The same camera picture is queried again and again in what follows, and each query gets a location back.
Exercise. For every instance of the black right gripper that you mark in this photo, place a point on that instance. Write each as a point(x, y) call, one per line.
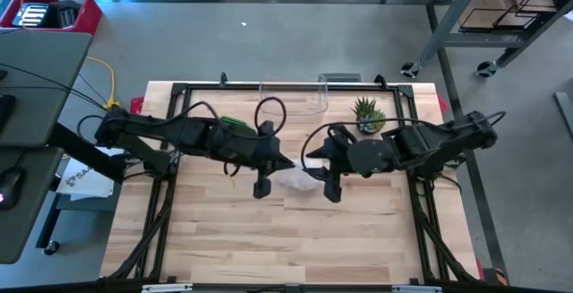
point(338, 163)

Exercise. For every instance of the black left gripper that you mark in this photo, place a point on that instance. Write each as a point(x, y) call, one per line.
point(266, 149)

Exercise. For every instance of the clear plastic bag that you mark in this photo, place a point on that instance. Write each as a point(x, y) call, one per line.
point(297, 180)

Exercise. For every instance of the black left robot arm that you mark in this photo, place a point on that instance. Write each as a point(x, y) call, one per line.
point(147, 129)

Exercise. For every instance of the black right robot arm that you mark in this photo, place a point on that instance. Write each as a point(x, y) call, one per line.
point(425, 143)

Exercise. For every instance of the clear plastic container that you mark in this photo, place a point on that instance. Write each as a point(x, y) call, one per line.
point(291, 102)

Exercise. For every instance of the succulent in black pot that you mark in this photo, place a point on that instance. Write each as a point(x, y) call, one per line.
point(365, 107)

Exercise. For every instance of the black base beam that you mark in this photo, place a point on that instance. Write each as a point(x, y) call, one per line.
point(268, 289)

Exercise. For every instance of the black caster wheel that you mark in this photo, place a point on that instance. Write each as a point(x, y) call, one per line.
point(408, 70)
point(485, 68)

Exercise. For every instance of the red tag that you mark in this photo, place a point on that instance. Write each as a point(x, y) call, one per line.
point(443, 105)
point(136, 105)

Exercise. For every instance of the white paper sheets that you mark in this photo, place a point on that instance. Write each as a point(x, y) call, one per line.
point(89, 185)

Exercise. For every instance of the dark desk base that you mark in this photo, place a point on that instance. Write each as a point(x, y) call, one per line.
point(80, 204)

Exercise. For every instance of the red plastic crate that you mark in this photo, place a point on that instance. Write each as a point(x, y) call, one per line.
point(91, 19)

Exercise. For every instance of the small grey desk panel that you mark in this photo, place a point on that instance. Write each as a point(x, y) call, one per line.
point(42, 221)

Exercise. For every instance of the large grey desk panel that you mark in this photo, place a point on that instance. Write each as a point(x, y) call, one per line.
point(40, 60)

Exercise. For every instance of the black device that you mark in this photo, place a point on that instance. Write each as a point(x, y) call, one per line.
point(62, 13)

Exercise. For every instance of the black computer mouse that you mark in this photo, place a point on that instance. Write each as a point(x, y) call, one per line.
point(11, 185)

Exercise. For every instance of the silver ribbed device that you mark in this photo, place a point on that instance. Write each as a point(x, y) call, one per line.
point(31, 15)

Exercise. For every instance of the black frame clamp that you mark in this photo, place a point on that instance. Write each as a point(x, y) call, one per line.
point(380, 80)
point(223, 79)

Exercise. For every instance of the silver bracket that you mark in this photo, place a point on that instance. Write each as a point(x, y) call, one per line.
point(165, 288)
point(416, 289)

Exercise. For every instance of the grey metal-frame table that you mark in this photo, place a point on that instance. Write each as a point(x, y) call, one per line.
point(450, 17)

